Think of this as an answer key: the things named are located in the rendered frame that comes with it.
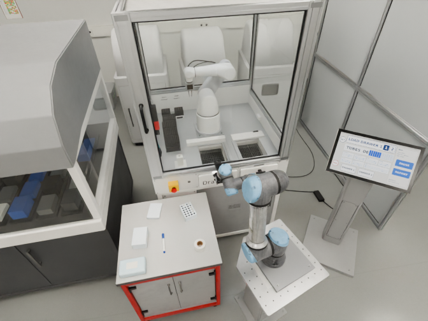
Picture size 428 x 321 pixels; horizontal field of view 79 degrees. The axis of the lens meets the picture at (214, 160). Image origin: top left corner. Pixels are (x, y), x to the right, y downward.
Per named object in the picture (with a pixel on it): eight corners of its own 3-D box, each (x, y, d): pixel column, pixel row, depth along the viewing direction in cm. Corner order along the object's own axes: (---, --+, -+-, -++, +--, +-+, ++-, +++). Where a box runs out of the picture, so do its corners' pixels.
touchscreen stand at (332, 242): (352, 278, 224) (408, 200, 156) (299, 256, 239) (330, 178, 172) (356, 232, 257) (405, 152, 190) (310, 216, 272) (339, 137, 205)
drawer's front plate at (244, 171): (276, 174, 203) (278, 164, 196) (240, 180, 199) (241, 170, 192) (275, 173, 204) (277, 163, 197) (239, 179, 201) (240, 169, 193)
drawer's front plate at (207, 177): (237, 181, 199) (237, 171, 192) (199, 187, 195) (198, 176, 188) (236, 179, 200) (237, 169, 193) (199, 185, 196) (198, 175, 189)
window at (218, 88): (278, 155, 194) (306, 9, 131) (162, 172, 183) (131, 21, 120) (278, 154, 195) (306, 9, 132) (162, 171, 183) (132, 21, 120)
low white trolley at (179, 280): (221, 309, 207) (222, 262, 156) (142, 328, 198) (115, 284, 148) (208, 244, 250) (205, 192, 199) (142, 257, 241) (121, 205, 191)
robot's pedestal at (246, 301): (286, 313, 204) (308, 266, 154) (255, 334, 194) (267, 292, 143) (263, 279, 224) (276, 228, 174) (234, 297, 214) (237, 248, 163)
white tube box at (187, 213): (197, 217, 182) (197, 214, 179) (185, 221, 179) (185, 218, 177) (190, 204, 190) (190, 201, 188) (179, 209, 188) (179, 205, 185)
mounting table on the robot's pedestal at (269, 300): (325, 283, 158) (330, 274, 150) (265, 324, 142) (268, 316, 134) (277, 228, 187) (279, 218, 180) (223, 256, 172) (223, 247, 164)
